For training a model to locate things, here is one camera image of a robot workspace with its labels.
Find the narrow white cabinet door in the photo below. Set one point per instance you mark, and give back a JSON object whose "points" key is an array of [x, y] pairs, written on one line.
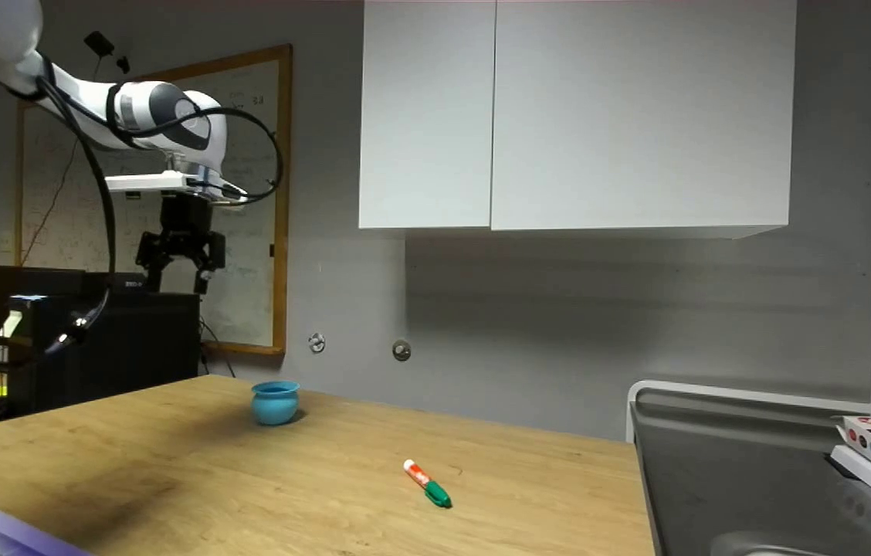
{"points": [[424, 114]]}

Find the round wall outlet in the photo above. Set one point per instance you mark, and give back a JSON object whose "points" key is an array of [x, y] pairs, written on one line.
{"points": [[316, 345]]}

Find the small blue container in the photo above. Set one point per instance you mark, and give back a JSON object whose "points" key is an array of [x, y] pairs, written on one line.
{"points": [[276, 402]]}

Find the round metal wall knob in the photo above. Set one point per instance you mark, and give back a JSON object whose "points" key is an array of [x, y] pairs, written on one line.
{"points": [[404, 349]]}

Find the black wall camera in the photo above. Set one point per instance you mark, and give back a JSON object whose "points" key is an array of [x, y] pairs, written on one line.
{"points": [[100, 44]]}

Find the wide white cabinet door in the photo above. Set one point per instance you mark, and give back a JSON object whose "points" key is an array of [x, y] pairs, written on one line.
{"points": [[642, 114]]}

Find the wood framed whiteboard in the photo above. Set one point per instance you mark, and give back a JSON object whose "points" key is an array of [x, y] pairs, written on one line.
{"points": [[250, 288]]}

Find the black box printer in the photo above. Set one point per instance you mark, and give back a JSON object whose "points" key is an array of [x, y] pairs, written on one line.
{"points": [[129, 345]]}

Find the green orange white marker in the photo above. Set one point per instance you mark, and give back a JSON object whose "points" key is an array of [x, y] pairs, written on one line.
{"points": [[427, 482]]}

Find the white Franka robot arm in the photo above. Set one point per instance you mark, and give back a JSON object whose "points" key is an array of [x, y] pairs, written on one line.
{"points": [[5, 43]]}

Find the black tripod legs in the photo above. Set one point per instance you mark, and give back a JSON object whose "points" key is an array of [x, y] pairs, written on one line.
{"points": [[218, 348]]}

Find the black monitor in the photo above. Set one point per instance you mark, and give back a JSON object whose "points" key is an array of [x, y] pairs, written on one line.
{"points": [[45, 279]]}

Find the metal sink counter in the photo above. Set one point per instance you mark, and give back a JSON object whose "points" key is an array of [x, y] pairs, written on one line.
{"points": [[764, 475]]}

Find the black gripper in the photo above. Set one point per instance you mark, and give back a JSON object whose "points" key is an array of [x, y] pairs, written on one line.
{"points": [[187, 222]]}

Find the white tag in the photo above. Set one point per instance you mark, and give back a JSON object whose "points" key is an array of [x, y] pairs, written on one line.
{"points": [[9, 327]]}

